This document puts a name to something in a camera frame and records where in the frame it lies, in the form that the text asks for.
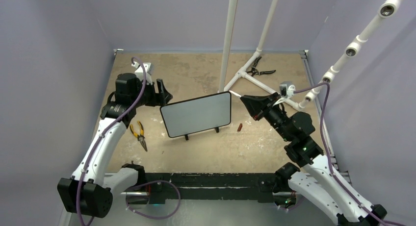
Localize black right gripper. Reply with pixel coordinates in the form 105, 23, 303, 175
240, 92, 292, 141

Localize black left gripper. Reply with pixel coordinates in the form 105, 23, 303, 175
131, 78, 172, 108

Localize white whiteboard marker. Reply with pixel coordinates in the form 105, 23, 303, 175
229, 91, 242, 98

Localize red-brown marker cap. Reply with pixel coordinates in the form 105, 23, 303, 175
237, 123, 243, 132

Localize black-framed small whiteboard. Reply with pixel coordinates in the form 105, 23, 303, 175
159, 91, 232, 140

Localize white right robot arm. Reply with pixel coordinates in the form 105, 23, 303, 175
240, 93, 387, 226

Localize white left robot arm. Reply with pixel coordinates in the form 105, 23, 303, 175
57, 73, 173, 218

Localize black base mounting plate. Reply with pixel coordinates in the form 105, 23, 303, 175
115, 162, 306, 205

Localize black-handled pliers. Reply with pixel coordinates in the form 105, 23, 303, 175
245, 56, 277, 77

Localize white PVC pipe frame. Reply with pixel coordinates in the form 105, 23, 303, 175
216, 0, 294, 94

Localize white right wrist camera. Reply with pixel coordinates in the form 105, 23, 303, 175
274, 81, 295, 105

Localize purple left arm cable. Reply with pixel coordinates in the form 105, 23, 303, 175
75, 57, 148, 226

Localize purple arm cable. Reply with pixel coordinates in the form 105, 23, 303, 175
292, 82, 405, 226
75, 57, 148, 226

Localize yellow-handled pliers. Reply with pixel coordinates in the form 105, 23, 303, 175
129, 121, 148, 152

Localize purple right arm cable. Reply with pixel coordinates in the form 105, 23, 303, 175
292, 82, 405, 226

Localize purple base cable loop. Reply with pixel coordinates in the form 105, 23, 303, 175
125, 180, 182, 220

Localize aluminium frame rail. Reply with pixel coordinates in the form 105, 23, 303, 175
58, 172, 150, 226

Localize white pipe with camera sockets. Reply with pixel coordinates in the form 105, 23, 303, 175
318, 0, 404, 84

